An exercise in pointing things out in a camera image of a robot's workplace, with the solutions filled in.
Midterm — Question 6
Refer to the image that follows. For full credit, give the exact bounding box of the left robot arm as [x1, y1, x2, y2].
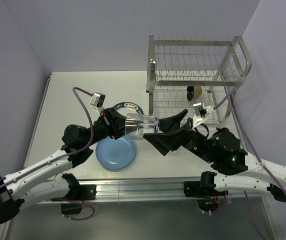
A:
[0, 108, 126, 224]

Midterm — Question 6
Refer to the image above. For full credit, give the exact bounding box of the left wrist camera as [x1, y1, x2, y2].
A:
[90, 92, 106, 108]

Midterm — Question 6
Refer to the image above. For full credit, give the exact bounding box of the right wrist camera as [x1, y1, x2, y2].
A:
[192, 102, 214, 128]

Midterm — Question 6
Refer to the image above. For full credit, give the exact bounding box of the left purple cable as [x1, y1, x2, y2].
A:
[0, 86, 96, 222]

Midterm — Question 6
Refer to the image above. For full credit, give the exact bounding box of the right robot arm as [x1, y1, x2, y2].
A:
[143, 110, 286, 203]

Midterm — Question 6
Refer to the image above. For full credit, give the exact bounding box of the blue plate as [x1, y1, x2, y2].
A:
[95, 137, 137, 171]

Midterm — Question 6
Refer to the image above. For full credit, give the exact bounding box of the green rimmed white plate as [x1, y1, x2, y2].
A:
[113, 101, 144, 117]

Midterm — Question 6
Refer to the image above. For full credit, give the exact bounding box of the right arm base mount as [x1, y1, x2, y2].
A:
[183, 180, 228, 216]

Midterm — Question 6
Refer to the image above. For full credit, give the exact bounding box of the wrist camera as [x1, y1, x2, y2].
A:
[192, 102, 214, 128]
[90, 92, 106, 108]

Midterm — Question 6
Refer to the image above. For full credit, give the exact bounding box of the clear glass cup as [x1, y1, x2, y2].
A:
[125, 113, 159, 141]

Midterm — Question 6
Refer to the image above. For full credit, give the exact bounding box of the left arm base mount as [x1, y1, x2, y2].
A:
[61, 184, 97, 216]

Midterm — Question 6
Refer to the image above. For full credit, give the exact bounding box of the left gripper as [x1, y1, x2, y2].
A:
[83, 107, 143, 147]

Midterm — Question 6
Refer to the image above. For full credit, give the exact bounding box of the stainless steel dish rack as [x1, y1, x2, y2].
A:
[146, 35, 252, 127]

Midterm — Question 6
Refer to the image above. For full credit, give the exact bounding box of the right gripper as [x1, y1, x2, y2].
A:
[142, 108, 215, 163]

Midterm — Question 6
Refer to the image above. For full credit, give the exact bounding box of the black bowl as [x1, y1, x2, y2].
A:
[186, 85, 202, 102]

